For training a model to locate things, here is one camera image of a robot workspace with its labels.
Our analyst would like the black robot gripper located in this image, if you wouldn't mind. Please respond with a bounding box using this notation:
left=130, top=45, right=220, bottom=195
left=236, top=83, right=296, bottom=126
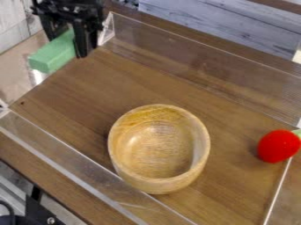
left=31, top=0, right=103, bottom=58

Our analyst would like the black cable lower left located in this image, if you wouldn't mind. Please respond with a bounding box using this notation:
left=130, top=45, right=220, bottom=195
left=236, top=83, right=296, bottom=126
left=0, top=200, right=16, bottom=225

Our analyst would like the black metal table leg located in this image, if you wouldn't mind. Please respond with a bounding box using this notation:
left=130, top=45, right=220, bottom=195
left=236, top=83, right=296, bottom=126
left=31, top=186, right=43, bottom=202

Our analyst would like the green rectangular block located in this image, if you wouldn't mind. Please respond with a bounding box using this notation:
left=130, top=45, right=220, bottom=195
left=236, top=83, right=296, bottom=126
left=28, top=29, right=75, bottom=73

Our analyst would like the clear acrylic corner bracket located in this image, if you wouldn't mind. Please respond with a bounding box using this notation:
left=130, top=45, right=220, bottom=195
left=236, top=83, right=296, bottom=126
left=98, top=13, right=115, bottom=46

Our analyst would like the brown wooden bowl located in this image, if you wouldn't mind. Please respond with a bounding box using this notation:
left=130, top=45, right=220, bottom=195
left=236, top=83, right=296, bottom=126
left=107, top=104, right=210, bottom=194

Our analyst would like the red strawberry toy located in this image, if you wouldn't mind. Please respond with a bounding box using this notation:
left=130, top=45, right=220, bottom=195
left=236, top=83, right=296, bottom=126
left=257, top=129, right=301, bottom=163

